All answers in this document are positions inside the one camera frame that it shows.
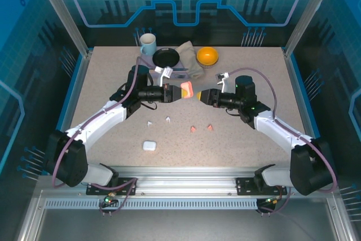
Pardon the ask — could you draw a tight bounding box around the pink earbud charging case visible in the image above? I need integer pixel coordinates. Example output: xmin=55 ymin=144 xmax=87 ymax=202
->
xmin=180 ymin=81 xmax=195 ymax=98

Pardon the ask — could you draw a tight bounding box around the white earbud charging case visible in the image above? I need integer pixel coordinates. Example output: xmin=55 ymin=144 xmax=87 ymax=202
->
xmin=142 ymin=140 xmax=157 ymax=152

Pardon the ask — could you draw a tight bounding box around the lavender serving tray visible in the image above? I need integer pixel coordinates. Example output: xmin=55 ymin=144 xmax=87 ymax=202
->
xmin=137 ymin=46 xmax=190 ymax=81

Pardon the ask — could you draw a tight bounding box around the beige folded cloth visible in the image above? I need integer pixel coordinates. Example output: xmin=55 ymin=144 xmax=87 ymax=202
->
xmin=177 ymin=40 xmax=205 ymax=80

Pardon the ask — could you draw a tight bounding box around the black round plate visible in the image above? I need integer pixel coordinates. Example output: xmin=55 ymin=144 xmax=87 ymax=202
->
xmin=152 ymin=47 xmax=181 ymax=67

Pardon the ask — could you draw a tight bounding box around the orange bowl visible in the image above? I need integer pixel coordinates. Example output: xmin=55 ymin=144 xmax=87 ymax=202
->
xmin=196 ymin=46 xmax=219 ymax=69

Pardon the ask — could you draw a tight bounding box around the light blue mug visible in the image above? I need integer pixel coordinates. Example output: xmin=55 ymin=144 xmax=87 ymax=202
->
xmin=139 ymin=33 xmax=157 ymax=56

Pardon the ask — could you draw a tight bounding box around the grey metal base panel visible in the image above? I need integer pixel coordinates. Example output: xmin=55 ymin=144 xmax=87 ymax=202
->
xmin=16 ymin=190 xmax=347 ymax=241

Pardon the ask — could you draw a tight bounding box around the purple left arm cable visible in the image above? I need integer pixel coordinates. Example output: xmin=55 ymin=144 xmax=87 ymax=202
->
xmin=51 ymin=56 xmax=159 ymax=190

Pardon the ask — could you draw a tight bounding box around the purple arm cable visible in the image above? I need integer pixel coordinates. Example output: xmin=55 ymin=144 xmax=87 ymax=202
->
xmin=228 ymin=67 xmax=338 ymax=192
xmin=51 ymin=56 xmax=159 ymax=190

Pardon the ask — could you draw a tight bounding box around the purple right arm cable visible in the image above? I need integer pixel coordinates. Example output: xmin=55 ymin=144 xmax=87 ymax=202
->
xmin=228 ymin=67 xmax=338 ymax=192

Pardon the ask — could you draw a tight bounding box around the aluminium side rail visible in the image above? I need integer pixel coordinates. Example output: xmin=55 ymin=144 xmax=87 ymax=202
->
xmin=283 ymin=49 xmax=321 ymax=140
xmin=53 ymin=50 xmax=93 ymax=154

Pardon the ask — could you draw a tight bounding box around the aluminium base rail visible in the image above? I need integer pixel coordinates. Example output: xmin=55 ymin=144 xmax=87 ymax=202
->
xmin=84 ymin=166 xmax=288 ymax=196

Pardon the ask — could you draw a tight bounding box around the aluminium frame post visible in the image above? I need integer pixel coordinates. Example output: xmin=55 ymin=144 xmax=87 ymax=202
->
xmin=30 ymin=0 xmax=93 ymax=59
xmin=283 ymin=0 xmax=333 ymax=59

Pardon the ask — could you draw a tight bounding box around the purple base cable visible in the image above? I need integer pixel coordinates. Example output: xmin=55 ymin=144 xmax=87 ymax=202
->
xmin=90 ymin=177 xmax=138 ymax=217
xmin=259 ymin=186 xmax=290 ymax=217

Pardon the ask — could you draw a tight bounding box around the cable connector with LED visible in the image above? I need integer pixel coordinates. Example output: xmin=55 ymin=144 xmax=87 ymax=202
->
xmin=103 ymin=192 xmax=118 ymax=205
xmin=263 ymin=195 xmax=283 ymax=205

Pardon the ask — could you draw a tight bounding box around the slotted metal cable duct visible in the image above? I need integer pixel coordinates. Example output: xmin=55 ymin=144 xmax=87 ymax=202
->
xmin=45 ymin=198 xmax=262 ymax=211

